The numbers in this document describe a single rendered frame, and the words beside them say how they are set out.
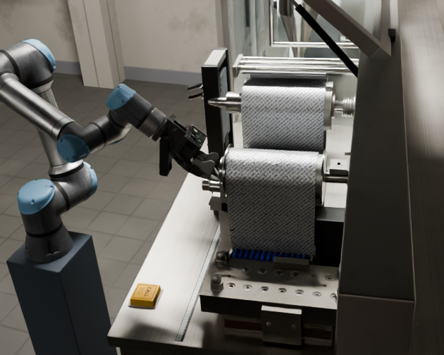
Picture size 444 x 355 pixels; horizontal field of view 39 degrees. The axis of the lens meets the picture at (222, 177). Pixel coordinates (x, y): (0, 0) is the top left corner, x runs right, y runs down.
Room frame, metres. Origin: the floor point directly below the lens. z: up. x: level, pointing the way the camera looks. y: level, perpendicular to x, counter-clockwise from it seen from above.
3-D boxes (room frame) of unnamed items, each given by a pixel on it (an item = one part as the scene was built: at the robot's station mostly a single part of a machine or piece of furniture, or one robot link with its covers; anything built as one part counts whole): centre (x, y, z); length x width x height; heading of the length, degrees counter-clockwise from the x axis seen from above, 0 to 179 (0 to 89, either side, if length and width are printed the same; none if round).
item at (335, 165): (1.37, -0.31, 1.28); 0.06 x 0.05 x 0.02; 75
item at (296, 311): (1.14, -0.12, 0.96); 0.10 x 0.03 x 0.11; 75
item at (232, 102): (1.69, -0.06, 1.33); 0.06 x 0.06 x 0.06; 75
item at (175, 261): (2.35, -0.30, 0.88); 2.52 x 0.66 x 0.04; 165
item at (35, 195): (1.63, 0.57, 1.07); 0.13 x 0.12 x 0.14; 140
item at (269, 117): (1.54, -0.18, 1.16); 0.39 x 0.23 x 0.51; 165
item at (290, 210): (1.36, -0.12, 1.15); 0.23 x 0.01 x 0.18; 75
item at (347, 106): (1.61, -0.37, 1.33); 0.07 x 0.07 x 0.07; 75
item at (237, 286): (1.23, -0.13, 1.00); 0.40 x 0.16 x 0.06; 75
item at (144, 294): (1.35, 0.24, 0.91); 0.07 x 0.07 x 0.02; 75
